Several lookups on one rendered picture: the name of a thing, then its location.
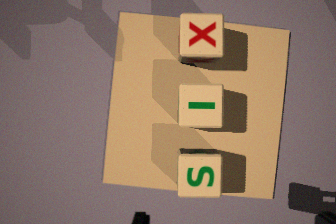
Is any tan letter block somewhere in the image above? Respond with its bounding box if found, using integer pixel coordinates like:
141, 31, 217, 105
179, 13, 224, 64
178, 83, 224, 128
177, 148, 223, 198

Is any tan square mat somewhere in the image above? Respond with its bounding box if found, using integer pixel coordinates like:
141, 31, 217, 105
103, 12, 290, 199

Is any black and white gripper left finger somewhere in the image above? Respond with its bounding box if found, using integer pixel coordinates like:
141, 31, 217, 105
132, 212, 150, 224

